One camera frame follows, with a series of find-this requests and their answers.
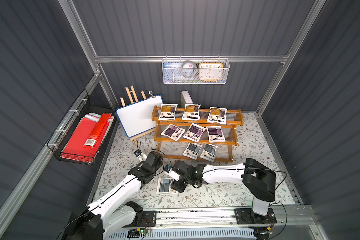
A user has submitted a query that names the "blue-grey coffee bag front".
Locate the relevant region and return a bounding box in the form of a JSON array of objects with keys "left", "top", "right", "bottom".
[{"left": 157, "top": 178, "right": 177, "bottom": 195}]

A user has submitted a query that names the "blue-grey coffee bag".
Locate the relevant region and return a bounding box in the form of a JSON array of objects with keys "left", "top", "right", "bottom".
[
  {"left": 157, "top": 178, "right": 177, "bottom": 195},
  {"left": 183, "top": 143, "right": 202, "bottom": 160},
  {"left": 200, "top": 144, "right": 218, "bottom": 162}
]

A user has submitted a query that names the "blue-grey coffee bag back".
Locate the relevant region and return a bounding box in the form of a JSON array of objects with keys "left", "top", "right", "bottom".
[{"left": 200, "top": 144, "right": 218, "bottom": 162}]

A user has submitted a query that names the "purple coffee bag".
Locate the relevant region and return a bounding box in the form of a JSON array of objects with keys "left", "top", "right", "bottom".
[
  {"left": 183, "top": 124, "right": 206, "bottom": 142},
  {"left": 206, "top": 126, "right": 226, "bottom": 143},
  {"left": 161, "top": 124, "right": 185, "bottom": 141}
]

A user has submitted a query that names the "orange wooden three-tier shelf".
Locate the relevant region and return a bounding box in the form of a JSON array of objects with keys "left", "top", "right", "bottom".
[{"left": 152, "top": 106, "right": 245, "bottom": 163}]

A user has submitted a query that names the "yellow coffee bag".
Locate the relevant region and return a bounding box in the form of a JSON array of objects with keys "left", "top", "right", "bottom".
[
  {"left": 182, "top": 104, "right": 201, "bottom": 121},
  {"left": 159, "top": 104, "right": 178, "bottom": 121},
  {"left": 207, "top": 107, "right": 228, "bottom": 125}
]

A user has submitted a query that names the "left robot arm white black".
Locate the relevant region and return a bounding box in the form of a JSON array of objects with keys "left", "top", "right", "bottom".
[{"left": 60, "top": 152, "right": 164, "bottom": 240}]

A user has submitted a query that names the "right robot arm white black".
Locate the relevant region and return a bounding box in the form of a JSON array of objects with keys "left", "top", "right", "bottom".
[{"left": 164, "top": 159, "right": 277, "bottom": 217}]

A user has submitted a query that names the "red long box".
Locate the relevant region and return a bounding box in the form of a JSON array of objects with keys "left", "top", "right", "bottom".
[{"left": 84, "top": 113, "right": 112, "bottom": 147}]

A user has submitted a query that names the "red folder stack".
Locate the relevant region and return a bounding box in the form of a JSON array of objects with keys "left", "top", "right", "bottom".
[{"left": 60, "top": 113, "right": 114, "bottom": 164}]

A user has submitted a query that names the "wooden easel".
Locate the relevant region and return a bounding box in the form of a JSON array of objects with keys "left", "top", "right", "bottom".
[{"left": 120, "top": 86, "right": 140, "bottom": 107}]

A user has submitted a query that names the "blue box in basket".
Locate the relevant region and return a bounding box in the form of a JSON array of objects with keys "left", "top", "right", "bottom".
[{"left": 163, "top": 63, "right": 182, "bottom": 74}]

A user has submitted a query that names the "round tape roll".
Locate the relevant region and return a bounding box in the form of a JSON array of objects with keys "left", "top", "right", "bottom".
[{"left": 181, "top": 60, "right": 196, "bottom": 79}]

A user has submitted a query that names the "yellow square clock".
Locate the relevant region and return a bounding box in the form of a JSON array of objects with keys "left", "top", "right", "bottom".
[{"left": 199, "top": 63, "right": 224, "bottom": 82}]

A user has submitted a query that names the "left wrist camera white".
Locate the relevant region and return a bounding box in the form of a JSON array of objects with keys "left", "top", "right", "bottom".
[{"left": 134, "top": 149, "right": 147, "bottom": 162}]

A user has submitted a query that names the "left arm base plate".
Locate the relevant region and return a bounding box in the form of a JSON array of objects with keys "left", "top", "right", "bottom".
[{"left": 123, "top": 211, "right": 157, "bottom": 228}]

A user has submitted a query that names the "white whiteboard blue frame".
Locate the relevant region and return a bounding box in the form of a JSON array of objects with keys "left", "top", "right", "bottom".
[{"left": 116, "top": 95, "right": 163, "bottom": 138}]

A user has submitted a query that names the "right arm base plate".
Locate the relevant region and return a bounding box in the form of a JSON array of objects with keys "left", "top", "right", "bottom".
[{"left": 234, "top": 208, "right": 277, "bottom": 225}]

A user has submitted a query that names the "black wire side basket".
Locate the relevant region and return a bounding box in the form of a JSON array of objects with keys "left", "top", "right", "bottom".
[{"left": 47, "top": 90, "right": 117, "bottom": 165}]

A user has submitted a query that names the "white wire wall basket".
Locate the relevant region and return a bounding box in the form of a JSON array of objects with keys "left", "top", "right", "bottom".
[{"left": 162, "top": 58, "right": 230, "bottom": 85}]

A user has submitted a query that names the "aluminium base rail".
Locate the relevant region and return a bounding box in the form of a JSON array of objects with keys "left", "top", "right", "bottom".
[{"left": 150, "top": 204, "right": 318, "bottom": 228}]

